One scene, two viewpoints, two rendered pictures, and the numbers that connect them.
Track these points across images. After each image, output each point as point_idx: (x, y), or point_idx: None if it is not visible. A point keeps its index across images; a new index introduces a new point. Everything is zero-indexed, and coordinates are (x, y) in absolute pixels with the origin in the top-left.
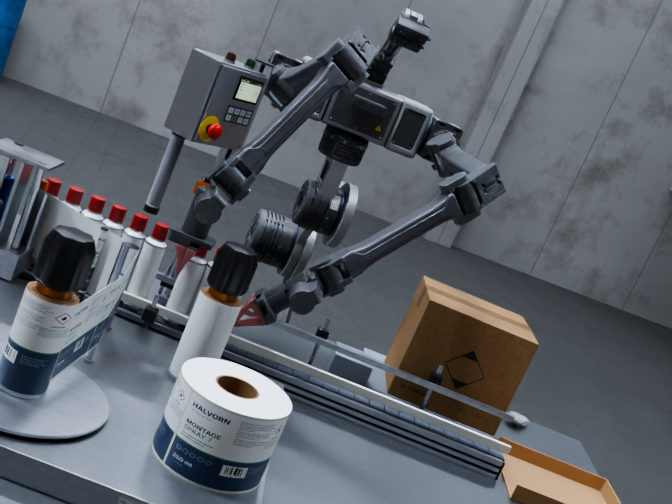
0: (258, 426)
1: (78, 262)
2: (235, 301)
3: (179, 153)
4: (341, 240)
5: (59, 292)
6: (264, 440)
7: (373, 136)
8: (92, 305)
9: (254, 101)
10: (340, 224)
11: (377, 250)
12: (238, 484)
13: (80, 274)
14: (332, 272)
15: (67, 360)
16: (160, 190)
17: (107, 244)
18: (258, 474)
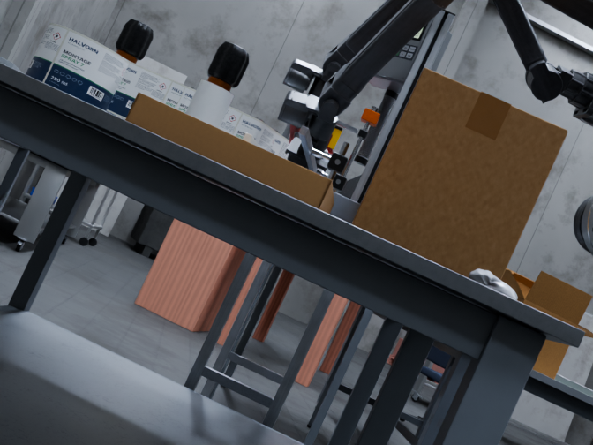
0: (48, 28)
1: (123, 27)
2: (213, 82)
3: (382, 108)
4: (587, 230)
5: (116, 50)
6: (46, 39)
7: None
8: (143, 77)
9: (416, 36)
10: (585, 207)
11: (357, 54)
12: (27, 72)
13: (124, 36)
14: (324, 86)
15: (118, 107)
16: (364, 140)
17: (271, 140)
18: (38, 70)
